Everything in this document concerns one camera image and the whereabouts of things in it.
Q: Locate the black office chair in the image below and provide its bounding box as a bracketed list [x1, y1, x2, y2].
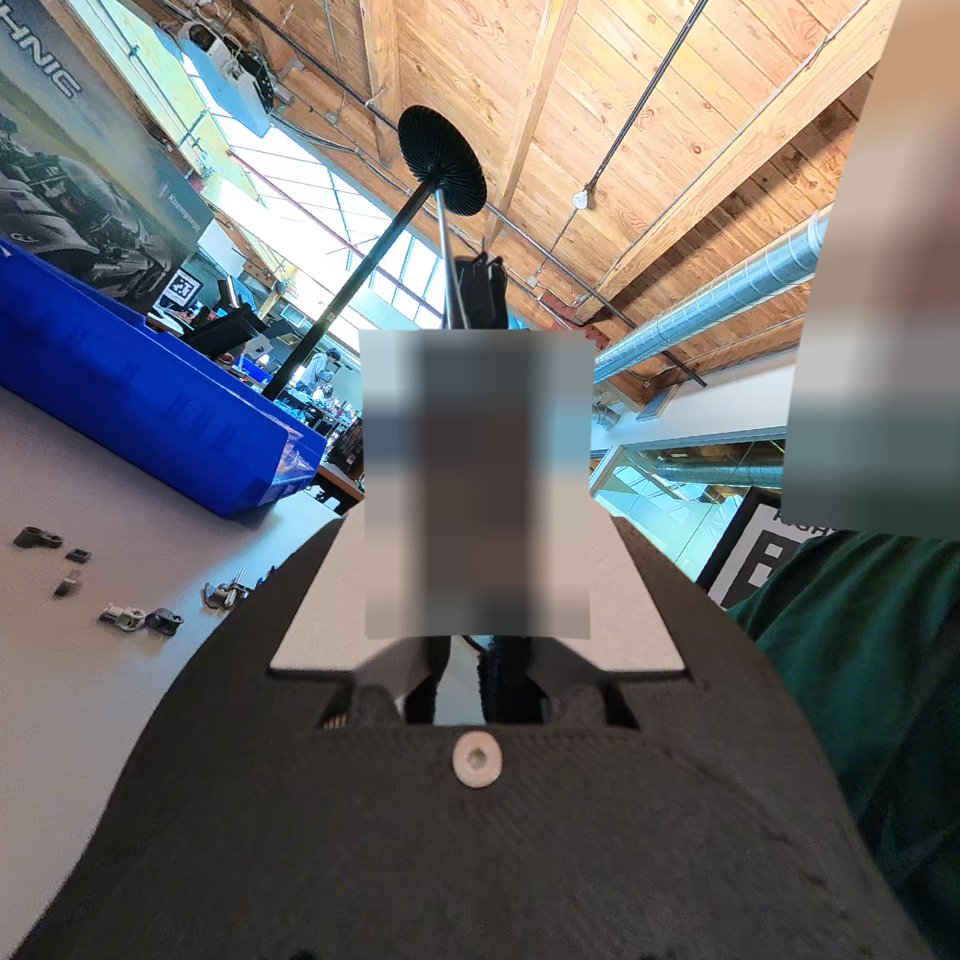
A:
[183, 303, 273, 363]

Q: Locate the black pole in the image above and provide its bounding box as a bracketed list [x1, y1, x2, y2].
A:
[261, 168, 444, 402]

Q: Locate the framed black white sign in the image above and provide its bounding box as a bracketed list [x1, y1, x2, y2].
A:
[696, 486, 837, 610]

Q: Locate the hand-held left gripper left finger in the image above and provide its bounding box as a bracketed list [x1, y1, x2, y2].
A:
[270, 516, 445, 708]

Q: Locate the dark printed box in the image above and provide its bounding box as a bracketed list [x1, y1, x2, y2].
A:
[328, 418, 363, 485]

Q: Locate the blue plastic bin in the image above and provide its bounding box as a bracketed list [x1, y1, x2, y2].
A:
[0, 237, 330, 519]

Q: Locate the black ribbed ceiling disc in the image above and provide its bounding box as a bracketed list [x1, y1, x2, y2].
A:
[396, 104, 489, 219]

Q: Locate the car printed lego box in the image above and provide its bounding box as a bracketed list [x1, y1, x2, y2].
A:
[0, 0, 216, 314]

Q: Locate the small black white marker sign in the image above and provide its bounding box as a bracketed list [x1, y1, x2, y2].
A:
[159, 270, 209, 310]

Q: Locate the silver air duct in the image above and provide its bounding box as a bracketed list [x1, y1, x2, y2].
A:
[592, 201, 835, 387]

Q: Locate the grey black lego subassembly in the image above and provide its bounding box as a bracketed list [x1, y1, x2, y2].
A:
[433, 191, 513, 333]

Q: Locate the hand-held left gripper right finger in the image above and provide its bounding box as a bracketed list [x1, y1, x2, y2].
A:
[523, 516, 687, 708]

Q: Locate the grey lego frame assembly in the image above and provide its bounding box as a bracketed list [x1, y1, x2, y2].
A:
[201, 567, 254, 611]

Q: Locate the person's green shirt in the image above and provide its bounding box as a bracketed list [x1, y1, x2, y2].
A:
[729, 528, 960, 960]

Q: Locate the white ceiling unit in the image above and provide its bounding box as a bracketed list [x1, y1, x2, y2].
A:
[178, 21, 273, 141]

